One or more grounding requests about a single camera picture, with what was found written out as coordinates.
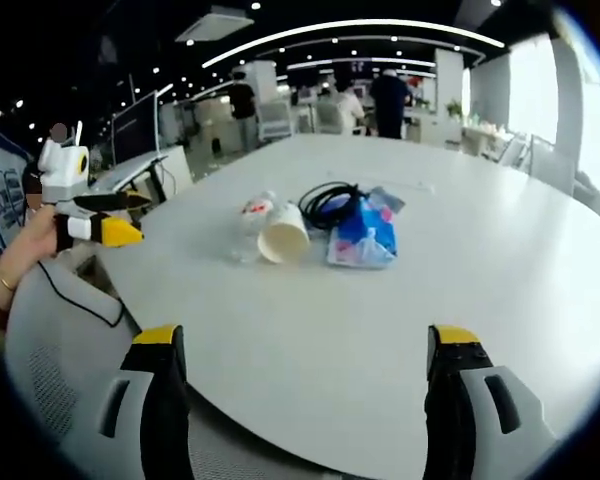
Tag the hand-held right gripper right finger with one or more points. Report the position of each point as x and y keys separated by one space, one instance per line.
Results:
x=467 y=400

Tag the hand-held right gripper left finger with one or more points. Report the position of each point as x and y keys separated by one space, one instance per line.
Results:
x=152 y=400

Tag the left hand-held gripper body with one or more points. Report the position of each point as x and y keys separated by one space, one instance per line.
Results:
x=62 y=172

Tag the clear plastic bottle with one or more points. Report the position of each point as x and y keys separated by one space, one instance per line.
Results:
x=247 y=225

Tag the white paper cup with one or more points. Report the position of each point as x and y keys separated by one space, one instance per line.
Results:
x=284 y=236

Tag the blue tissue packet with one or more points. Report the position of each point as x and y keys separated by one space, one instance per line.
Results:
x=364 y=237

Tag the small blue printed packet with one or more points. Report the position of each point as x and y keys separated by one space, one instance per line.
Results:
x=387 y=202

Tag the person's left hand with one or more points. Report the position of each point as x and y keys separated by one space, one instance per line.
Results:
x=34 y=235

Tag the white standing desk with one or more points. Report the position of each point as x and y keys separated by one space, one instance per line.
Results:
x=135 y=172

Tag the dark computer monitor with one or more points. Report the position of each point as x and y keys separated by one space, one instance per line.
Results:
x=135 y=127

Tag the grey mesh office chair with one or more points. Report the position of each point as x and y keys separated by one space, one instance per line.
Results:
x=80 y=360

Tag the white round table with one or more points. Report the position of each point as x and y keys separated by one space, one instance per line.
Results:
x=380 y=310

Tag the white office chair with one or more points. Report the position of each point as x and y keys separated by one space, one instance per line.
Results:
x=330 y=117
x=275 y=120

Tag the green potted plant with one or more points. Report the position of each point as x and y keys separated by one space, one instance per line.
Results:
x=455 y=109

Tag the wall poster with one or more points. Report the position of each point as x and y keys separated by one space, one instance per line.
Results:
x=0 y=200

